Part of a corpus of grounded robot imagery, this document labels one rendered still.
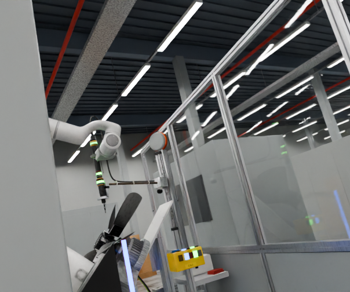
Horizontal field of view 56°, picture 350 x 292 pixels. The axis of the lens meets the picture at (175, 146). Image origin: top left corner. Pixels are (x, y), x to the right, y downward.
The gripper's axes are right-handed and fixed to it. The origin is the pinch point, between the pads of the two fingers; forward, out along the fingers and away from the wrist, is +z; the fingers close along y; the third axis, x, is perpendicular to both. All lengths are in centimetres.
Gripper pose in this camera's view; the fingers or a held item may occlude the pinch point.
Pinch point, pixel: (102, 157)
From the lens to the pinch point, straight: 192.0
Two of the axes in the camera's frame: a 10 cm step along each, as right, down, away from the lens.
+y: 9.1, -1.1, 3.9
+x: -2.2, -9.5, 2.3
